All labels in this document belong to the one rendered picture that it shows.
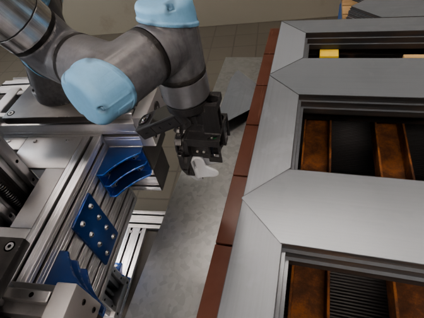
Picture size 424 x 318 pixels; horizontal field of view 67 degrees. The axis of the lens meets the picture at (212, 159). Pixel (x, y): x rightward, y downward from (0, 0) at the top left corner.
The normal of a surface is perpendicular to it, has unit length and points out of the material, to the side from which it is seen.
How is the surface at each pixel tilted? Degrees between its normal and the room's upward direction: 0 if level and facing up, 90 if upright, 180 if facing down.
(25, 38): 100
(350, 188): 0
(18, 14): 92
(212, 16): 90
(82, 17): 90
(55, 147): 0
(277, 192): 0
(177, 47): 79
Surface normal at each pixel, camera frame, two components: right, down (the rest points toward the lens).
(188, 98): 0.26, 0.69
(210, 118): -0.23, 0.74
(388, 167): -0.15, -0.66
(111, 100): 0.72, 0.29
